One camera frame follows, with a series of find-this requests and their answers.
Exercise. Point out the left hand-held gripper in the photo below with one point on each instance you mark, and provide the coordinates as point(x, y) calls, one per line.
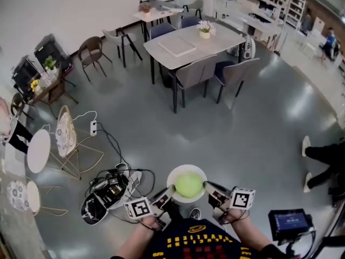
point(140, 208)

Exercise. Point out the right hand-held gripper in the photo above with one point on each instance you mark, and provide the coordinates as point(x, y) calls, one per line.
point(237, 198)

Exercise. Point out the white dish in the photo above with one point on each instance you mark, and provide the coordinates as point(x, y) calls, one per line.
point(186, 169)

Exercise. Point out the person's right forearm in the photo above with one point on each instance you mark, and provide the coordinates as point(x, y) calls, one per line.
point(249, 232)

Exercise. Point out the person's left forearm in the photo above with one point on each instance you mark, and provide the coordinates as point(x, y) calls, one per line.
point(134, 241)

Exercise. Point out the person's grey shoe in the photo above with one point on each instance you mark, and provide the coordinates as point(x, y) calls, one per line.
point(195, 213)

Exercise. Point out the person's black printed shirt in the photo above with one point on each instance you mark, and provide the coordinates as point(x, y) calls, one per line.
point(199, 241)

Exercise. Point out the black monitor screen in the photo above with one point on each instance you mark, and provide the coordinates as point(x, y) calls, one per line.
point(291, 224)

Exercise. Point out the white power strip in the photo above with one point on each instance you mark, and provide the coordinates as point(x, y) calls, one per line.
point(93, 128)

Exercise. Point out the grey dining chair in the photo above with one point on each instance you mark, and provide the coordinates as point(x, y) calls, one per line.
point(194, 73)
point(237, 71)

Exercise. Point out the white round table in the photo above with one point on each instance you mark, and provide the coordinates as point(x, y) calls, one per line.
point(38, 151)

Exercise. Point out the grey dining table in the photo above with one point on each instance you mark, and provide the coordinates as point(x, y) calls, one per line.
point(210, 47)

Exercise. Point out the white flat board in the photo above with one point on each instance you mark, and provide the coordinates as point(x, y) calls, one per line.
point(176, 46)

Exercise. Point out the white floor appliance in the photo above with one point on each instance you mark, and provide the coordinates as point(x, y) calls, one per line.
point(249, 47)

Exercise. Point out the dark wooden side table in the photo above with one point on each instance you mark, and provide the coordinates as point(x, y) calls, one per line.
point(51, 90)

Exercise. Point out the pink flowers in white pot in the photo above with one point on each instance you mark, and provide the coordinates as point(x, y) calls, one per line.
point(205, 28)

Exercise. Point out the brown curved chair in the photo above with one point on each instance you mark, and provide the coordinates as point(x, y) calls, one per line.
point(90, 51)

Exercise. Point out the blue dining chair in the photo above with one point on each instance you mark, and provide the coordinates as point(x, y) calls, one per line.
point(190, 21)
point(161, 30)

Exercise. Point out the light grey chair black legs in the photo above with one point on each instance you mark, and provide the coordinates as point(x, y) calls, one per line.
point(118, 36)

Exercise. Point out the yellow flowers in pot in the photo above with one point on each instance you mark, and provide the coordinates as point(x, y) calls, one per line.
point(35, 84)

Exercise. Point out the green potted plant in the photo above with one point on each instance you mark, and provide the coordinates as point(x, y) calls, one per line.
point(50, 63)

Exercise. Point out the dark round chair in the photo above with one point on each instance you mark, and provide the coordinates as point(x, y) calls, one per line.
point(17, 104)

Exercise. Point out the white table black legs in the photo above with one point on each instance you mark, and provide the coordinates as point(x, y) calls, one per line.
point(156, 13)

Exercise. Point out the black printer box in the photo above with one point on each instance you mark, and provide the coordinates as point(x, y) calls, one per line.
point(51, 51)

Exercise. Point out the black storage box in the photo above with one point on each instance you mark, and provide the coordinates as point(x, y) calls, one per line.
point(25, 74)

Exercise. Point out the white shelving unit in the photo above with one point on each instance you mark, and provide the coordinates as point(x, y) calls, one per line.
point(291, 4)

